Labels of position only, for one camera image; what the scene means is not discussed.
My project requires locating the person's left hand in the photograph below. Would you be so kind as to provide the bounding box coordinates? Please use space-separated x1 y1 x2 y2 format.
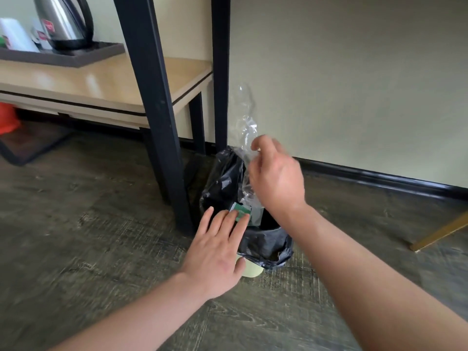
180 206 252 300

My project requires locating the person's right hand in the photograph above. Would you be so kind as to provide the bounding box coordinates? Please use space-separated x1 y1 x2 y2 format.
249 135 306 224

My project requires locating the clear plastic wrapper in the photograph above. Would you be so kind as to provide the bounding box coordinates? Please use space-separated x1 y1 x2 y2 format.
228 83 264 217

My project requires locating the person's left forearm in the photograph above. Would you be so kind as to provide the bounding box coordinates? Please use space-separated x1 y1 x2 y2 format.
49 274 211 351

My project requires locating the person's right forearm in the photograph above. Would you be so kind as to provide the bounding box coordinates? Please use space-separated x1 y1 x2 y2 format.
272 205 468 351

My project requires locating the pale green trash bin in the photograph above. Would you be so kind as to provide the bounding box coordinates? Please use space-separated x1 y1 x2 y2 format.
237 256 264 279

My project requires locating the small green packet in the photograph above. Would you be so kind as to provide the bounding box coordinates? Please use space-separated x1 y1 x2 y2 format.
230 202 252 220

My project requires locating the black trash bag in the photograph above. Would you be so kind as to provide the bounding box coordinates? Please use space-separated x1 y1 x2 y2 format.
199 145 294 271

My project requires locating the black baseboard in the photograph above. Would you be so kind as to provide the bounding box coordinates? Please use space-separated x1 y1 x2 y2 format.
292 156 468 201

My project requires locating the light wooden low table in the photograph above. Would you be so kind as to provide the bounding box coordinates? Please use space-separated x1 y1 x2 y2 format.
0 53 214 206

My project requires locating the gold furniture leg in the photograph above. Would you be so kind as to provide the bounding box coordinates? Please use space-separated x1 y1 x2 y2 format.
409 211 468 252

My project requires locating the dark grey tray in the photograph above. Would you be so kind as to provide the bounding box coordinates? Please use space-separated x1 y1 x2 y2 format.
0 41 126 68

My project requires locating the black kettle base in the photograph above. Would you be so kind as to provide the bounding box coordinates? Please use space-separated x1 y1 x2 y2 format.
48 37 95 51

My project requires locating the orange plastic object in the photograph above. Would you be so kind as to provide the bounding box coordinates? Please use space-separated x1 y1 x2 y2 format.
0 102 21 136

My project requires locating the stainless steel electric kettle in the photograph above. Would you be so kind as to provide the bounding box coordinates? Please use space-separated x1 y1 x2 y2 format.
33 0 95 42

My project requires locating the white sachet with red label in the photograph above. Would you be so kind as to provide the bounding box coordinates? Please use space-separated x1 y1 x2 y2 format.
31 19 52 50

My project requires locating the white wrapped cup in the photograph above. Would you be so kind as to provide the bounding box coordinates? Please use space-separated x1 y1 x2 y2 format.
0 17 39 53

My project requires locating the black metal rack frame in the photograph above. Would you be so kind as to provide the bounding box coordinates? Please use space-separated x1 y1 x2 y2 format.
112 0 232 236

